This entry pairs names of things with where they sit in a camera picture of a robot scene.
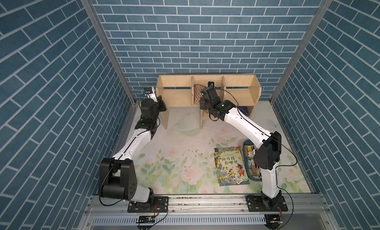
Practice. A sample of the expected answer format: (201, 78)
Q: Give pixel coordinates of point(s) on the illustrated children's picture book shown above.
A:
(229, 165)

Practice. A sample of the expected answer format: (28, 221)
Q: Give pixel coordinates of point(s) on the pink striped fluffy cloth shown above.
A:
(197, 93)

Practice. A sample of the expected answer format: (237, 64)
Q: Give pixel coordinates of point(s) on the light wooden bookshelf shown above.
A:
(180, 90)

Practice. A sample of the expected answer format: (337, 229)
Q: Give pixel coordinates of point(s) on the green circuit board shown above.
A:
(150, 220)

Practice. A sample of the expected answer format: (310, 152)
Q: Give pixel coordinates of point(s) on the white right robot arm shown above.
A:
(269, 144)

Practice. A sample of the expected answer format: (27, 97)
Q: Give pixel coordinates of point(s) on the aluminium mounting rail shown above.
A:
(215, 204)

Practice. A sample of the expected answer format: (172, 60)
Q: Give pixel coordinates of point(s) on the white vented cable duct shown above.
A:
(176, 220)

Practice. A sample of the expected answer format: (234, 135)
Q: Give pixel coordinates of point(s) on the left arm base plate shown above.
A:
(157, 204)

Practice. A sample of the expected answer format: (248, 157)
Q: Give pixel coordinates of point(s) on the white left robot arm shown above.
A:
(118, 178)

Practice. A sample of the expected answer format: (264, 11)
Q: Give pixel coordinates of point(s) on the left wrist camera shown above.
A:
(150, 92)

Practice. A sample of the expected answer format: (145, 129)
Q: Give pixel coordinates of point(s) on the floral table mat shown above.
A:
(180, 158)

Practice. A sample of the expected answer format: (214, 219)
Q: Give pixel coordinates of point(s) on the dark blue book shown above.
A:
(244, 110)

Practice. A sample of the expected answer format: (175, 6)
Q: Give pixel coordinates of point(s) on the teal storage tray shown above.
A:
(249, 151)

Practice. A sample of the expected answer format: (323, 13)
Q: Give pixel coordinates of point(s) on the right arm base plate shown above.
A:
(262, 203)

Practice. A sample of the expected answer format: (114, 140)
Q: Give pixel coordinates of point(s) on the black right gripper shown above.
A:
(202, 106)

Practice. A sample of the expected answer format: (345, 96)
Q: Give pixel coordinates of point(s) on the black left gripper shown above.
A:
(161, 103)

